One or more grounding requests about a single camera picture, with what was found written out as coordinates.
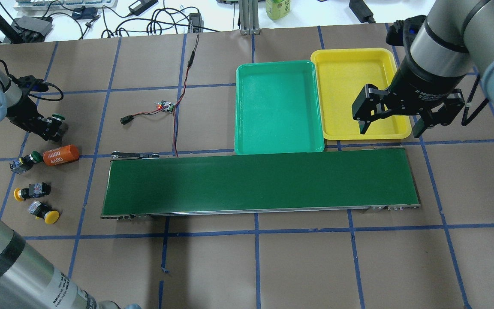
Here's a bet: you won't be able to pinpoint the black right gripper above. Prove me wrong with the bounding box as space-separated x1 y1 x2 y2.
352 55 465 138

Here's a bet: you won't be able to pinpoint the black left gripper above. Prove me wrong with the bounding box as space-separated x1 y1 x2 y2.
6 97 61 142

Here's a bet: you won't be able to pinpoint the green push button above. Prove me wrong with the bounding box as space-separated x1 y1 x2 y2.
9 151 43 174
48 114 68 142

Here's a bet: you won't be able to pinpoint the orange cylinder marked 4680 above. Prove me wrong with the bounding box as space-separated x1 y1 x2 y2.
42 145 80 166

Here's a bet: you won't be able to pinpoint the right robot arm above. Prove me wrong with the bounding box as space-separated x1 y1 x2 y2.
352 0 494 138

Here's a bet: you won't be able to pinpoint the yellow plastic tray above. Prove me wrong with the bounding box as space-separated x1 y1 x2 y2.
310 48 412 141

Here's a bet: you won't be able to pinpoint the yellow push button upper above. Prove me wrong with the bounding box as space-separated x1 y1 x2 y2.
13 182 52 202

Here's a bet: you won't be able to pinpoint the yellow push button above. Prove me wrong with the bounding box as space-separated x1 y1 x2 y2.
13 182 52 202
28 201 60 224

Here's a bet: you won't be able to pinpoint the yellow push button lower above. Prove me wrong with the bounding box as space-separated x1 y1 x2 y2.
28 201 60 224

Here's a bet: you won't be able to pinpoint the white keyboard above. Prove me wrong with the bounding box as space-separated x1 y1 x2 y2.
13 0 117 12

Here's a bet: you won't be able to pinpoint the green plastic tray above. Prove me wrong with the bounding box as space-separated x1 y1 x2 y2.
235 60 324 155

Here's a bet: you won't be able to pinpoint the black power adapter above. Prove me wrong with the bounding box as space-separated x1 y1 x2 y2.
348 0 376 24

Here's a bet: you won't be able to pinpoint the green conveyor belt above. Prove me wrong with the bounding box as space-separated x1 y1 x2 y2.
100 148 420 219

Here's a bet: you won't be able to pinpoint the small green controller board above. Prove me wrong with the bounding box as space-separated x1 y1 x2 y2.
156 100 176 114

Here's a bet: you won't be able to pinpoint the green tea bottle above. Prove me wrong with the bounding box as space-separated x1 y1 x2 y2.
265 0 291 20

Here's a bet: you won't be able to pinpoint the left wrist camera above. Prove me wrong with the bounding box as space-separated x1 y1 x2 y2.
18 76 49 94

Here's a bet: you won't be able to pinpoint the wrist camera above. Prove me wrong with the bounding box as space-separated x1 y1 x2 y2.
386 15 427 50
18 76 49 94

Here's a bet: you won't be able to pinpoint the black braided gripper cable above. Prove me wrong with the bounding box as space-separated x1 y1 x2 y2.
462 69 493 127

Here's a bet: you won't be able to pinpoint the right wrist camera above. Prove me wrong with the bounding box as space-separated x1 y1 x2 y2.
386 15 427 50

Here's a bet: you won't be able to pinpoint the red black controller wires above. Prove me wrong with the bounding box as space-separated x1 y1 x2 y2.
120 32 200 158

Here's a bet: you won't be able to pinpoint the aluminium frame post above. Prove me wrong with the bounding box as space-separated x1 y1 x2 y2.
238 0 260 36

